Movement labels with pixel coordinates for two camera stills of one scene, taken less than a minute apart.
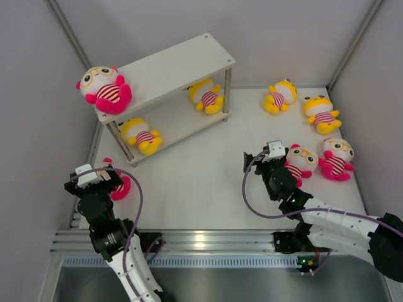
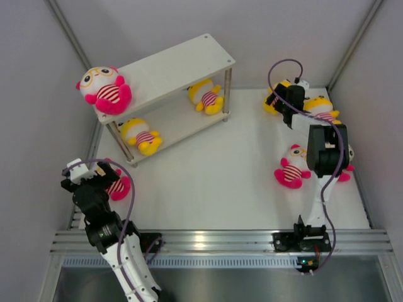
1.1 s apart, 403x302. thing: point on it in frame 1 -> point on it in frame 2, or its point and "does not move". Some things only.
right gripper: x=260 y=165 -> x=278 y=106
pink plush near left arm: x=119 y=193 does not move
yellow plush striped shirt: x=283 y=94 does not move
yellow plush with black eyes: x=319 y=111 does not move
